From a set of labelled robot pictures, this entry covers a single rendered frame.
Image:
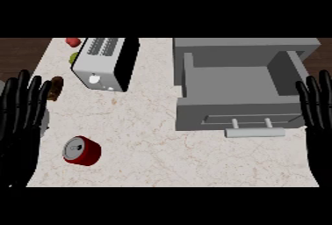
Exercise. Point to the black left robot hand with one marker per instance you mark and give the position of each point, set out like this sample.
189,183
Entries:
19,123

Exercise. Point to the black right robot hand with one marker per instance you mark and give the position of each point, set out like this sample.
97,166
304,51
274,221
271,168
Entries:
317,123

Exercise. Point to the red soda can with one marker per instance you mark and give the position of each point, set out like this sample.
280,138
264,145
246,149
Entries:
81,150

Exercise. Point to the grey open drawer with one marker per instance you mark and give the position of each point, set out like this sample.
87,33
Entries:
239,96

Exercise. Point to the brown bread piece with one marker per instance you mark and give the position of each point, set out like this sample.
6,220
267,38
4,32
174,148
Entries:
56,88

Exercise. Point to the green round fruit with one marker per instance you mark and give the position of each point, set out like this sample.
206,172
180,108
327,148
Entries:
74,57

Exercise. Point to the silver toaster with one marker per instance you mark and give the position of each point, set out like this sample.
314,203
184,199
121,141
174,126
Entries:
103,63

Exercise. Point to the grey cabinet body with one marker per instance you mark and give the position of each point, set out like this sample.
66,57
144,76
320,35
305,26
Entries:
242,51

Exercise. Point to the red round fruit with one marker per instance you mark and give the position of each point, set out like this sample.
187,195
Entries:
72,42

